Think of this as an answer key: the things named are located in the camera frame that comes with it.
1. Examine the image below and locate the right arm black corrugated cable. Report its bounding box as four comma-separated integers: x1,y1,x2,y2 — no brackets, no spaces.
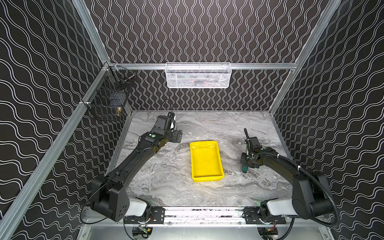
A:
269,149,340,240

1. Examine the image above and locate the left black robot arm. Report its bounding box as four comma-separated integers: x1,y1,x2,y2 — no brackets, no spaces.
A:
89,112,183,222

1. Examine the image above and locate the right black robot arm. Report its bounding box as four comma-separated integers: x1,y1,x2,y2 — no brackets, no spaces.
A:
241,130,340,227

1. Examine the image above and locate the green black screwdriver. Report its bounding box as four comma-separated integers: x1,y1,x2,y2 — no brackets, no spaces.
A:
242,165,249,174

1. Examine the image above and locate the aluminium front rail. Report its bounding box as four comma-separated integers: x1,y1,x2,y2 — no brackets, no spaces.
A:
83,205,328,228

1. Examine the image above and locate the yellow plastic bin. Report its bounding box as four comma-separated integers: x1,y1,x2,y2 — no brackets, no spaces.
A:
190,141,225,183

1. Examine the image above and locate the black wire wall basket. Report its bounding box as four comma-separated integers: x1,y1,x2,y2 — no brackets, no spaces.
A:
86,68,137,123

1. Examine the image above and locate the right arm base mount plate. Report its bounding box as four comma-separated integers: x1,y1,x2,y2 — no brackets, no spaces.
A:
242,207,287,225

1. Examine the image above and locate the clear mesh wall basket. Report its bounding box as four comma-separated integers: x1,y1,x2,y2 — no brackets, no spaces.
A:
165,62,232,89

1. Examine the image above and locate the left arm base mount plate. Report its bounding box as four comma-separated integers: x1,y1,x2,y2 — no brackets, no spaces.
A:
124,207,166,225

